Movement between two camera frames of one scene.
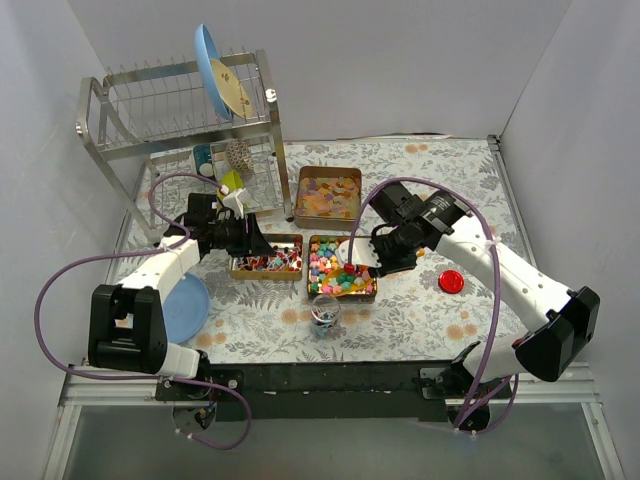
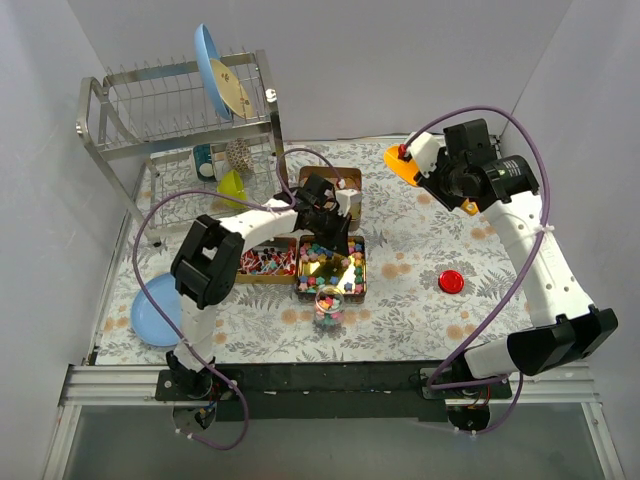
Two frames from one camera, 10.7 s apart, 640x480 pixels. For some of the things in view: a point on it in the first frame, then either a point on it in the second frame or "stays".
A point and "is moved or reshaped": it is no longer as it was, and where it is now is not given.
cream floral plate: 231,90 stays
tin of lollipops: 285,265 stays
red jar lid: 451,281 stays
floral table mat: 291,272 stays
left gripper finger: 257,244 -> 342,233
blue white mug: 204,160 stays
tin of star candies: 327,277 is moved or reshaped
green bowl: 233,180 stays
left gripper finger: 251,248 -> 335,240
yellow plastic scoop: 338,282 -> 406,171
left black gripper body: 248,235 -> 335,230
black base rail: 333,391 stays
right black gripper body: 385,251 -> 432,182
